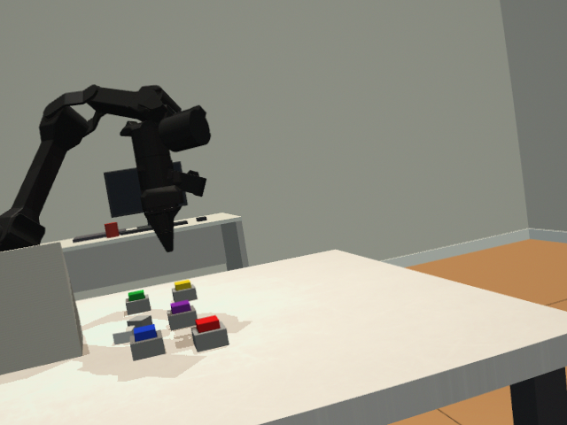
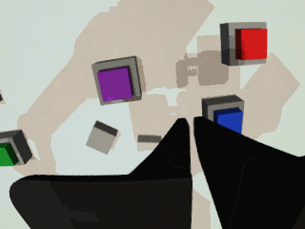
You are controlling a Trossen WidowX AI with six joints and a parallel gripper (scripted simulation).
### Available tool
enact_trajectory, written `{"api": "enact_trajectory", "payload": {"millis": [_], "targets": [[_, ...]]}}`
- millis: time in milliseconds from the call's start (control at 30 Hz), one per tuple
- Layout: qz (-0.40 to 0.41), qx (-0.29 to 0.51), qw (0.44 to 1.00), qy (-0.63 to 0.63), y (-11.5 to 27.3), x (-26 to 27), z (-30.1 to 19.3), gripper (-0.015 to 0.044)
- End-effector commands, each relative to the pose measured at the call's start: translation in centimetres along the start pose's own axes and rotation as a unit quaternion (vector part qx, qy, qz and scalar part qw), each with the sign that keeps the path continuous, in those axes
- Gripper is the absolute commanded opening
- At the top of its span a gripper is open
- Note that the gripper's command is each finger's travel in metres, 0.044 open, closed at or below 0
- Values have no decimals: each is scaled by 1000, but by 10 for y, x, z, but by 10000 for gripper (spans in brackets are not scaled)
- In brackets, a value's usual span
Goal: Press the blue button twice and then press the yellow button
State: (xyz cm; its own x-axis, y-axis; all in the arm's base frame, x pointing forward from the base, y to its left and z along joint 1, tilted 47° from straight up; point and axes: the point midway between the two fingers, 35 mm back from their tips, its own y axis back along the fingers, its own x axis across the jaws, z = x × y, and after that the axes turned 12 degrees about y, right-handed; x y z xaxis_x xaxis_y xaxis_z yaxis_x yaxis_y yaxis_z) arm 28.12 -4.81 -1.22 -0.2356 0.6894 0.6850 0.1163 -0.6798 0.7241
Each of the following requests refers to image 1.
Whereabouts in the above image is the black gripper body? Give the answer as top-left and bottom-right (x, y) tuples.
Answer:
(136, 155), (183, 213)

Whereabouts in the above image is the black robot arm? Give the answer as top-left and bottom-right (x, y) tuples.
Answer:
(0, 84), (211, 252)

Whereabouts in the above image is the green button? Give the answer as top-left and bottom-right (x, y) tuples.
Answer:
(126, 290), (151, 315)

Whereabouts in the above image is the red button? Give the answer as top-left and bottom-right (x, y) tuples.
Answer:
(191, 315), (229, 352)

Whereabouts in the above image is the purple button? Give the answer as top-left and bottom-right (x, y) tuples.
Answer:
(167, 300), (198, 330)

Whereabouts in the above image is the blue button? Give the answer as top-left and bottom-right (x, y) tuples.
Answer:
(130, 324), (165, 361)

